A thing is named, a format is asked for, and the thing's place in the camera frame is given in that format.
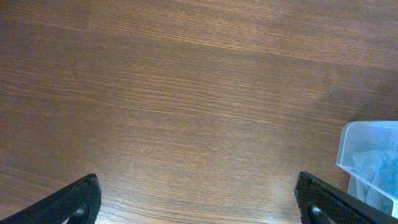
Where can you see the clear plastic storage bin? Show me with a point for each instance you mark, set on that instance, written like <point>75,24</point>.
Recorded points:
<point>368,152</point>

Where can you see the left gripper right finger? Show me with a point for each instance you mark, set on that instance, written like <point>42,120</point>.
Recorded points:
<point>319,203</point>

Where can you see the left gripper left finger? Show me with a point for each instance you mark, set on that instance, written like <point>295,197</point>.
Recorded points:
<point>79,202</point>

